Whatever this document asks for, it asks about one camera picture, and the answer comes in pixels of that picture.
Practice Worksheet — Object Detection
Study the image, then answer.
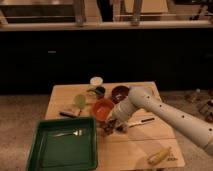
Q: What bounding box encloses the orange bowl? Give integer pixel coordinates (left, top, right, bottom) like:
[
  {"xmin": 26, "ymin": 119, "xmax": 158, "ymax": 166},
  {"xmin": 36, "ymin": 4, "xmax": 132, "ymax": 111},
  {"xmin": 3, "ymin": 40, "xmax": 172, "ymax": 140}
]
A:
[{"xmin": 91, "ymin": 98, "xmax": 114, "ymax": 121}]

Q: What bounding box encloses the dark green cup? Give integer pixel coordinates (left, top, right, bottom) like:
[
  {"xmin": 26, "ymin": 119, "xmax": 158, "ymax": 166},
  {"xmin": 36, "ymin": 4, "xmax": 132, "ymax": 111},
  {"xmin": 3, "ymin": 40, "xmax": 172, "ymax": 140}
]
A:
[{"xmin": 88, "ymin": 86, "xmax": 106, "ymax": 99}]

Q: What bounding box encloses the white lidded cup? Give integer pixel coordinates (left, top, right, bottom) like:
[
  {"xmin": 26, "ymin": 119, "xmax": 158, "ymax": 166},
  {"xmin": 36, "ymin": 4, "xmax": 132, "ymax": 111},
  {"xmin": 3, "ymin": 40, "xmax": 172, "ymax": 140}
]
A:
[{"xmin": 90, "ymin": 77, "xmax": 103, "ymax": 88}]

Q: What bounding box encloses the black handled spatula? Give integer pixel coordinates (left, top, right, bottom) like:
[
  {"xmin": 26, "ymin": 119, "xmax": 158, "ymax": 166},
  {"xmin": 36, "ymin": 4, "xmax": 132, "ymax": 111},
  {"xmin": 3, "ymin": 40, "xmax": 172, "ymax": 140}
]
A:
[{"xmin": 59, "ymin": 107, "xmax": 81, "ymax": 118}]

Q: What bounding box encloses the dark red grape bunch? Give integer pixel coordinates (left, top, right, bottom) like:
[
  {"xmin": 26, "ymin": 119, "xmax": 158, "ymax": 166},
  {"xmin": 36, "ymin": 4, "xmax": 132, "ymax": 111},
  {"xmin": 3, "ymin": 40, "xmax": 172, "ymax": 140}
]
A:
[{"xmin": 102, "ymin": 119, "xmax": 116, "ymax": 135}]

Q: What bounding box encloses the green plastic tray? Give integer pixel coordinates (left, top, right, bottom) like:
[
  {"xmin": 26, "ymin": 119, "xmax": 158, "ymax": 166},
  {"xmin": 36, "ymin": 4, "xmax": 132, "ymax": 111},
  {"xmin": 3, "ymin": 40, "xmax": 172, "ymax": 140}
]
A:
[{"xmin": 26, "ymin": 117, "xmax": 98, "ymax": 171}]

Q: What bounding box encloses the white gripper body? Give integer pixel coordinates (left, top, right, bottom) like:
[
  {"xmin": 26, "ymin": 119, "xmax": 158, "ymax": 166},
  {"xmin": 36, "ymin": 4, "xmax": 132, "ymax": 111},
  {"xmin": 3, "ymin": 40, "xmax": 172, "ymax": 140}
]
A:
[{"xmin": 112, "ymin": 97, "xmax": 137, "ymax": 123}]

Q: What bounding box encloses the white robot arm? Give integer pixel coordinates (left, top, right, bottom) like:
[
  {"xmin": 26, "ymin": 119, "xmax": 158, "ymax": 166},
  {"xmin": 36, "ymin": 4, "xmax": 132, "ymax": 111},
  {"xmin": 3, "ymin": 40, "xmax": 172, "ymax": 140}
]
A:
[{"xmin": 112, "ymin": 86, "xmax": 213, "ymax": 157}]

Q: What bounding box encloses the light green plastic cup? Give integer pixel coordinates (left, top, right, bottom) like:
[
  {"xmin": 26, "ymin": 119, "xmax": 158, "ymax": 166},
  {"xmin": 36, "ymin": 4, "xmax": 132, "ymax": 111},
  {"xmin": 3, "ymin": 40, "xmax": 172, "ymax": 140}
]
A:
[{"xmin": 74, "ymin": 94, "xmax": 86, "ymax": 110}]

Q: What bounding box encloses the dark brown bowl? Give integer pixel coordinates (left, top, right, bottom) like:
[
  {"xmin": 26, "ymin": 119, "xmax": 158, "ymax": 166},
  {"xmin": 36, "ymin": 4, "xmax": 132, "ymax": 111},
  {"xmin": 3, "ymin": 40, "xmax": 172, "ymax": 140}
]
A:
[{"xmin": 111, "ymin": 85, "xmax": 129, "ymax": 104}]

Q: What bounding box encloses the silver fork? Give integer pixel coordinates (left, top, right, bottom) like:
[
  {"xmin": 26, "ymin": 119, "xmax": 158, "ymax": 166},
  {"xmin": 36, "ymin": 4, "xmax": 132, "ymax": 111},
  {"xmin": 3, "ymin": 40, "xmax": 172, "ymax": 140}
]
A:
[{"xmin": 53, "ymin": 129, "xmax": 86, "ymax": 137}]

